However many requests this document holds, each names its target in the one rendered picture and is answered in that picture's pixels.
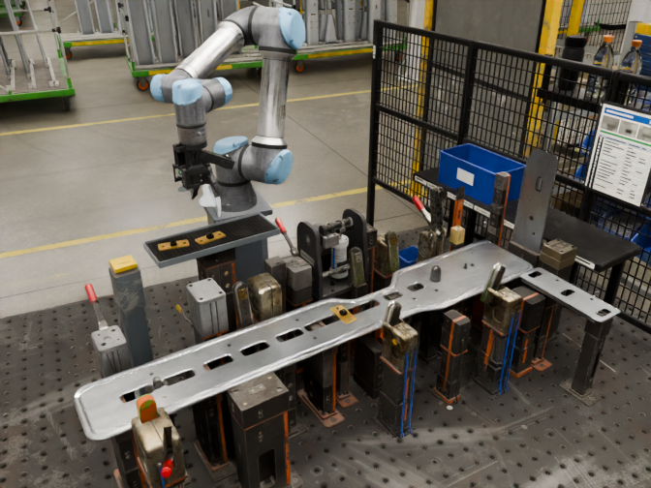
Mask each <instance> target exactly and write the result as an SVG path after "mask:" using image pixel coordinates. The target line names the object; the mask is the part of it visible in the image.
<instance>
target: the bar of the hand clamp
mask: <svg viewBox="0 0 651 488"><path fill-rule="evenodd" d="M447 195H448V192H447V191H446V190H443V188H442V187H439V186H438V187H434V188H431V189H430V217H431V230H433V231H434V232H435V234H436V239H435V240H437V229H438V230H439V232H440V235H438V237H440V238H444V216H443V198H446V197H447Z"/></svg>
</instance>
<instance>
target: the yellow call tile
mask: <svg viewBox="0 0 651 488"><path fill-rule="evenodd" d="M109 264H110V266H111V267H112V269H113V271H114V272H115V273H118V272H122V271H125V270H129V269H132V268H136V267H138V264H137V263H136V262H135V260H134V259H133V257H132V256H131V255H128V256H125V257H121V258H117V259H111V260H109Z"/></svg>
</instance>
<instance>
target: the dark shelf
mask: <svg viewBox="0 0 651 488"><path fill-rule="evenodd" d="M438 176H439V167H436V168H430V169H426V170H422V171H419V172H415V173H413V180H415V181H417V182H418V183H420V184H422V185H424V186H426V187H428V188H430V189H431V188H434V187H438V186H439V187H442V188H443V190H446V191H447V192H448V195H447V197H449V198H451V199H453V200H456V190H455V189H453V188H451V187H449V186H447V185H445V184H443V183H441V182H439V181H438ZM518 200H519V198H518V199H514V200H511V201H508V202H507V207H506V213H505V219H504V226H506V227H508V228H510V229H513V228H514V222H515V216H516V211H517V205H518ZM463 205H465V206H467V207H469V208H471V209H473V210H475V211H477V212H479V213H480V214H482V215H484V216H486V217H488V218H489V216H490V209H489V205H487V204H485V203H483V202H481V201H479V200H476V199H474V198H471V197H469V196H467V195H465V194H464V203H463ZM555 239H561V240H563V241H565V242H567V243H569V244H571V245H573V246H575V247H576V248H577V249H576V256H575V260H574V261H576V262H578V263H580V264H582V265H584V266H586V267H588V268H590V269H592V270H594V271H596V272H598V273H600V272H603V271H605V270H607V269H609V268H611V267H613V266H615V265H617V264H619V263H622V262H624V261H626V260H628V259H632V258H634V257H636V256H638V255H640V253H641V250H642V248H641V247H640V246H638V245H636V244H635V243H632V242H630V241H628V240H625V239H623V238H621V237H619V236H616V235H614V234H612V233H610V232H607V231H605V230H603V229H599V228H597V227H595V226H592V225H590V224H588V223H585V222H583V221H581V220H579V219H577V218H575V217H573V216H571V215H568V214H566V213H564V212H561V211H559V210H557V209H555V208H552V207H550V206H549V210H548V215H547V220H546V225H545V231H544V236H543V241H542V244H544V243H547V242H549V241H552V240H555Z"/></svg>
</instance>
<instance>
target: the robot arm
mask: <svg viewBox="0 0 651 488"><path fill-rule="evenodd" d="M304 40H305V28H304V23H303V20H302V17H301V15H300V14H299V12H298V11H296V10H294V9H287V8H284V7H282V8H273V7H259V6H251V7H247V8H244V9H241V10H239V11H237V12H235V13H233V14H232V15H230V16H228V17H227V18H226V19H224V20H223V21H222V22H221V23H220V24H219V25H218V27H217V31H216V32H215V33H214V34H213V35H212V36H211V37H210V38H208V39H207V40H206V41H205V42H204V43H203V44H202V45H201V46H199V47H198V48H197V49H196V50H195V51H194V52H193V53H192V54H191V55H190V56H188V57H187V58H186V59H185V60H184V61H183V62H182V63H181V64H180V65H178V66H177V67H176V68H175V69H174V70H173V71H172V72H171V73H169V74H168V75H166V74H162V75H156V76H155V77H153V78H152V80H151V83H150V91H151V94H152V96H153V98H154V99H155V100H156V101H159V102H163V103H166V104H173V105H174V113H175V120H176V129H177V136H178V140H179V143H176V144H173V145H172V147H173V155H174V162H175V164H172V167H173V175H174V182H178V181H181V183H182V184H183V185H182V186H180V187H179V188H178V191H179V192H186V191H190V194H191V199H194V198H195V197H196V196H197V195H198V190H199V187H200V185H203V184H205V185H203V186H202V187H201V189H202V192H203V196H202V197H201V198H200V199H199V205H200V206H201V207H215V211H216V214H217V216H218V217H220V216H221V211H224V212H241V211H246V210H249V209H251V208H253V207H254V206H256V204H257V195H256V192H255V190H254V188H253V185H252V183H251V180H253V181H258V182H263V183H265V184H274V185H279V184H282V183H283V182H284V181H285V180H286V179H287V178H288V176H289V174H290V172H291V170H292V166H293V160H294V158H293V154H292V152H291V151H290V150H287V147H288V143H287V142H286V141H285V140H284V127H285V116H286V105H287V95H288V84H289V73H290V63H291V60H292V59H293V58H294V57H295V53H296V51H297V50H298V49H301V48H302V46H303V43H304ZM244 46H259V53H260V55H261V56H262V57H263V67H262V80H261V93H260V104H259V117H258V130H257V135H256V136H255V137H254V138H253V139H252V143H251V144H249V143H248V142H249V140H248V138H247V137H226V138H223V139H220V140H218V141H217V142H215V144H214V146H213V151H214V152H211V151H208V150H205V149H203V148H205V147H206V146H207V132H206V122H205V114H206V113H208V112H210V111H211V110H214V109H216V108H218V107H223V106H224V105H225V104H227V103H228V102H229V101H230V100H231V98H232V96H233V91H232V87H231V85H230V84H229V83H228V82H227V81H226V80H225V79H224V78H222V77H213V78H211V79H206V78H207V77H208V76H209V75H210V74H211V73H212V72H213V71H214V70H215V69H216V68H217V67H218V66H219V65H220V64H221V63H222V62H223V61H224V60H225V59H226V58H227V57H229V56H230V55H231V54H232V53H233V52H234V51H238V50H241V49H242V48H243V47H244ZM210 163H211V164H214V165H215V173H216V178H215V176H214V174H213V170H212V167H211V165H210ZM176 168H178V169H180V170H179V171H178V173H179V174H180V175H178V176H177V177H175V169H176ZM207 184H208V185H207Z"/></svg>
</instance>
